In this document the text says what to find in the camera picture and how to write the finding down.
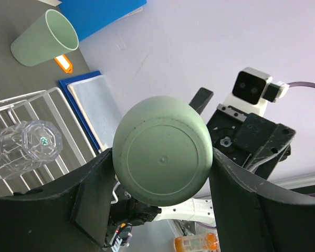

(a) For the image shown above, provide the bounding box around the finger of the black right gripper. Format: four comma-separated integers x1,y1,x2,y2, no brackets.
189,88,214,114

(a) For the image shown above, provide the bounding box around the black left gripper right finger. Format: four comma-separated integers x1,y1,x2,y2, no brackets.
209,149,315,251

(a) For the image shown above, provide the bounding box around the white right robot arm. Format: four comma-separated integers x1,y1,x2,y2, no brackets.
110,85,294,225

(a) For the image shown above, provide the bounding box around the blue folder against wall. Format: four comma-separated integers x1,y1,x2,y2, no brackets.
59,0,146,41

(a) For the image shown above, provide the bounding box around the orange white tag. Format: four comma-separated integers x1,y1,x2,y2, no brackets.
54,55,73,74

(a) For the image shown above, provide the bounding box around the green plastic cup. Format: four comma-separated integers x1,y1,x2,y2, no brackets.
10,9,79,67
112,96,213,206

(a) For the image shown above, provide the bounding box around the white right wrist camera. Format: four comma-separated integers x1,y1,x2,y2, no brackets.
223,67,289,116

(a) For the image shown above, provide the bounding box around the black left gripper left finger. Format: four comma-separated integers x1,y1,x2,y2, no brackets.
0,149,115,251

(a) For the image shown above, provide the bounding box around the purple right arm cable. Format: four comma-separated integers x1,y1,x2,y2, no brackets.
286,81,315,92

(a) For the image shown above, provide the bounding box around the white wire dish rack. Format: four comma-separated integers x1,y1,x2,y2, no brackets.
0,87,99,197

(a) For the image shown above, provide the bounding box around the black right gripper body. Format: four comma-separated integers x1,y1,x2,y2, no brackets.
207,104,296,179

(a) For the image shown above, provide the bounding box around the clear glass rear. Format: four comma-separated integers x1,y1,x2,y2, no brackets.
0,120,63,180

